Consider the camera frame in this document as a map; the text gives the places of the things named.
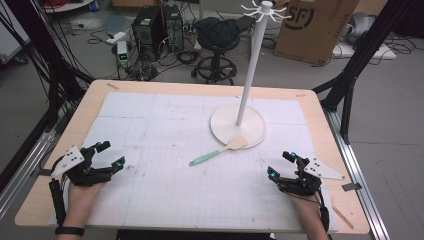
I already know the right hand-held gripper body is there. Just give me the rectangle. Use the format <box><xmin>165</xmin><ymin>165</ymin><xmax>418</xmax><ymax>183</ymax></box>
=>
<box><xmin>276</xmin><ymin>156</ymin><xmax>347</xmax><ymax>197</ymax></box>

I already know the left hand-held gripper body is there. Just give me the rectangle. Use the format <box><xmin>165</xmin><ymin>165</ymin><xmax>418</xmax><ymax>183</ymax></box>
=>
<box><xmin>49</xmin><ymin>144</ymin><xmax>115</xmax><ymax>188</ymax></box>

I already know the green-handled beige spatula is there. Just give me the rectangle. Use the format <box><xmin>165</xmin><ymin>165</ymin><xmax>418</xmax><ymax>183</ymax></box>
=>
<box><xmin>188</xmin><ymin>135</ymin><xmax>249</xmax><ymax>168</ymax></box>

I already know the white hook rack stand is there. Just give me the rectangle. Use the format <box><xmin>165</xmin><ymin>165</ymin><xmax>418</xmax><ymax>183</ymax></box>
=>
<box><xmin>209</xmin><ymin>0</ymin><xmax>293</xmax><ymax>150</ymax></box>

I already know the person's right hand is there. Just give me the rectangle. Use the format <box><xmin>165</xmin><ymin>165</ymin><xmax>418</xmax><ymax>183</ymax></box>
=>
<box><xmin>288</xmin><ymin>192</ymin><xmax>323</xmax><ymax>224</ymax></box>

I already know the person's left hand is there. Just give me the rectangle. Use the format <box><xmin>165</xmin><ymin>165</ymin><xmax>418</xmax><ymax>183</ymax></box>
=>
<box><xmin>61</xmin><ymin>179</ymin><xmax>106</xmax><ymax>231</ymax></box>

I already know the wooden stick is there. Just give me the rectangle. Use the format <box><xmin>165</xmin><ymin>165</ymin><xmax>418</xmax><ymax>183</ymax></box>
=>
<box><xmin>331</xmin><ymin>204</ymin><xmax>355</xmax><ymax>231</ymax></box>

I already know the black wristband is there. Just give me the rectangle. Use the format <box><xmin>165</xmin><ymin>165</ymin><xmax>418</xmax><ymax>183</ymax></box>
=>
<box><xmin>54</xmin><ymin>226</ymin><xmax>86</xmax><ymax>237</ymax></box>

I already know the white gridded mat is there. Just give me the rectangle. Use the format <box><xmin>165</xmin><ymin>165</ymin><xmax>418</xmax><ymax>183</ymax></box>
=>
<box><xmin>48</xmin><ymin>91</ymin><xmax>340</xmax><ymax>234</ymax></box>

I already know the power supply with green display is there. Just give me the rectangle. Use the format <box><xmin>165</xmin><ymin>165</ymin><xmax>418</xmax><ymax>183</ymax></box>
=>
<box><xmin>115</xmin><ymin>40</ymin><xmax>130</xmax><ymax>68</ymax></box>

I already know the white power strip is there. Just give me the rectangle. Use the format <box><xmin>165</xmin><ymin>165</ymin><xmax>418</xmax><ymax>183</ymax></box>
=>
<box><xmin>105</xmin><ymin>30</ymin><xmax>127</xmax><ymax>46</ymax></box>

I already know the black rolling stool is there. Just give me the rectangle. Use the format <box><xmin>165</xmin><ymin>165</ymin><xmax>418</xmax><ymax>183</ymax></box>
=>
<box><xmin>190</xmin><ymin>38</ymin><xmax>242</xmax><ymax>86</ymax></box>

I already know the large black computer tower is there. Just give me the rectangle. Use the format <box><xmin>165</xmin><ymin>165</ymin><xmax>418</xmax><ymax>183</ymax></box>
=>
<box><xmin>131</xmin><ymin>5</ymin><xmax>168</xmax><ymax>63</ymax></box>

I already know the cardboard box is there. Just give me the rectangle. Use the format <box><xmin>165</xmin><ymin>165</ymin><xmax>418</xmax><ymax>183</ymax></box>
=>
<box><xmin>273</xmin><ymin>0</ymin><xmax>362</xmax><ymax>66</ymax></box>

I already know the slim black computer tower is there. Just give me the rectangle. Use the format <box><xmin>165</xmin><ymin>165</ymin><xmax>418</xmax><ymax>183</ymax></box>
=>
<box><xmin>162</xmin><ymin>3</ymin><xmax>185</xmax><ymax>54</ymax></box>

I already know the dark cloth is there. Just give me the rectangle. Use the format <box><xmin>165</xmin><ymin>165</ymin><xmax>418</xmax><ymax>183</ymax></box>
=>
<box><xmin>193</xmin><ymin>16</ymin><xmax>242</xmax><ymax>51</ymax></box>

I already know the black strap on left gripper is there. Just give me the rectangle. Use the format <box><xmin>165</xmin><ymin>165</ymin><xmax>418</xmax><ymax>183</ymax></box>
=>
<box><xmin>48</xmin><ymin>178</ymin><xmax>68</xmax><ymax>226</ymax></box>

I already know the black strap on gripper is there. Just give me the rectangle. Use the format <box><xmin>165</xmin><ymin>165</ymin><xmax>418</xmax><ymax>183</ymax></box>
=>
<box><xmin>48</xmin><ymin>178</ymin><xmax>68</xmax><ymax>226</ymax></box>
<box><xmin>316</xmin><ymin>189</ymin><xmax>332</xmax><ymax>233</ymax></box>

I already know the black strap on right gripper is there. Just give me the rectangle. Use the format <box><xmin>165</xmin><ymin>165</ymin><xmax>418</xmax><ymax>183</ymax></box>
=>
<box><xmin>316</xmin><ymin>189</ymin><xmax>332</xmax><ymax>233</ymax></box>

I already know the aluminium rail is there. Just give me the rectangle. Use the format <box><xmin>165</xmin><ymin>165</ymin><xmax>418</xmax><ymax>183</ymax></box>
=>
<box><xmin>323</xmin><ymin>109</ymin><xmax>392</xmax><ymax>240</ymax></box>
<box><xmin>0</xmin><ymin>128</ymin><xmax>58</xmax><ymax>219</ymax></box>

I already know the black metal frame stand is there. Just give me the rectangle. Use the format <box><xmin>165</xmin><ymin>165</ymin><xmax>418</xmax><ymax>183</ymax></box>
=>
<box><xmin>0</xmin><ymin>0</ymin><xmax>96</xmax><ymax>134</ymax></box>
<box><xmin>312</xmin><ymin>0</ymin><xmax>416</xmax><ymax>146</ymax></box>

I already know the coiled black cable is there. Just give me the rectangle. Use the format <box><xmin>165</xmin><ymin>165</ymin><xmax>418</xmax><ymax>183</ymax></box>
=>
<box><xmin>175</xmin><ymin>49</ymin><xmax>200</xmax><ymax>66</ymax></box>

